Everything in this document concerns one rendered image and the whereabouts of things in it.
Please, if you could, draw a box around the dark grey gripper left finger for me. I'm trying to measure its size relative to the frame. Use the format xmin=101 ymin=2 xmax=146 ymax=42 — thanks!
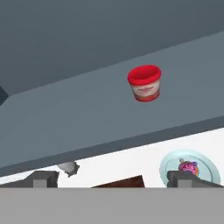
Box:
xmin=0 ymin=170 xmax=60 ymax=189

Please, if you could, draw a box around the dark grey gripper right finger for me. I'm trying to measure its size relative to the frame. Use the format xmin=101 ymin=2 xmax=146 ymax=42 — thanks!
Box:
xmin=166 ymin=170 xmax=224 ymax=189

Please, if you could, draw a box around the dark brown cutting board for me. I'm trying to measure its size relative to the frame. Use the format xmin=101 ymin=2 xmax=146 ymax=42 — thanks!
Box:
xmin=91 ymin=174 xmax=146 ymax=189

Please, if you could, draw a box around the grey open cabinet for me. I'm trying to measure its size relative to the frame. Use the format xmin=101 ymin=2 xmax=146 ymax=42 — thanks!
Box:
xmin=0 ymin=0 xmax=224 ymax=178

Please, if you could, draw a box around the pink frosted donut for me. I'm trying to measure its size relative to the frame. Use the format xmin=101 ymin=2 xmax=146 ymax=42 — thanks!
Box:
xmin=178 ymin=157 xmax=200 ymax=177

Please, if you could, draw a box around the pale blue plate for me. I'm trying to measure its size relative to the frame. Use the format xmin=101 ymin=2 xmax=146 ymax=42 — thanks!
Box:
xmin=158 ymin=149 xmax=222 ymax=188

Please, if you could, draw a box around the grey crumpled pastry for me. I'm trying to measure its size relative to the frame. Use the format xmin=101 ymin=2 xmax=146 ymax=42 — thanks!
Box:
xmin=56 ymin=161 xmax=81 ymax=178

